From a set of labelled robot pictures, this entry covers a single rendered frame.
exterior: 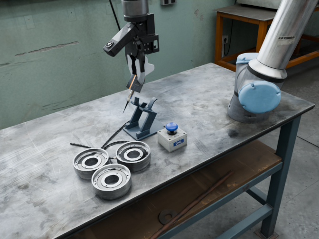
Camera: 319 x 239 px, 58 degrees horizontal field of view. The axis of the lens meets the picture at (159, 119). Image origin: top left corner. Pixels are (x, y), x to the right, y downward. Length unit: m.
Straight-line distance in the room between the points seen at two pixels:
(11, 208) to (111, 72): 1.89
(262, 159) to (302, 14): 0.68
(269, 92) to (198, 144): 0.28
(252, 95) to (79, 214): 0.57
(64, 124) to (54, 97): 1.35
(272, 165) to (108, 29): 1.72
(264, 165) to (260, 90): 0.50
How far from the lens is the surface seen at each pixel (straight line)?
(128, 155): 0.90
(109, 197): 0.79
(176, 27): 2.86
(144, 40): 0.88
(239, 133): 1.03
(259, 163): 1.31
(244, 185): 1.22
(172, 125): 0.92
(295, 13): 0.85
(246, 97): 0.89
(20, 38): 2.33
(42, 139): 1.11
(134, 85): 0.93
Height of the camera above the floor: 1.38
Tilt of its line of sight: 32 degrees down
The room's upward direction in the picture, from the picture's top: 4 degrees counter-clockwise
